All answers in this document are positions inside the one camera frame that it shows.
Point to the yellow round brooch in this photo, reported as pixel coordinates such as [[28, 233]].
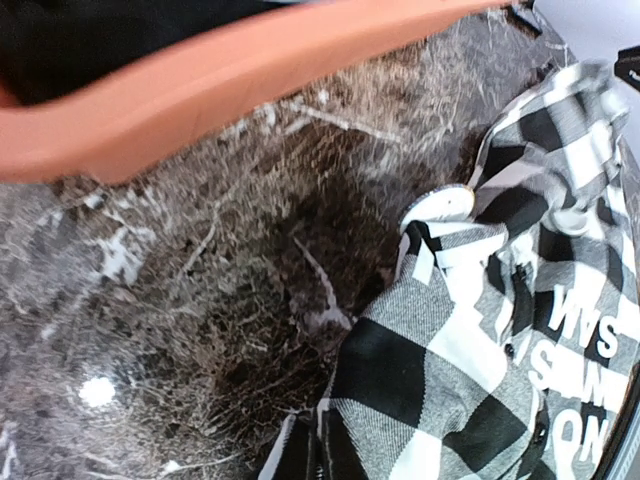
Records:
[[450, 202]]

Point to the orange plastic basin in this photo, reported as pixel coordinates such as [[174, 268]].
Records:
[[123, 124]]

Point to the black white plaid shirt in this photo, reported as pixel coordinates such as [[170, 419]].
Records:
[[506, 345]]

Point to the small black brooch box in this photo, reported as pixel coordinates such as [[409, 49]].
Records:
[[523, 17]]

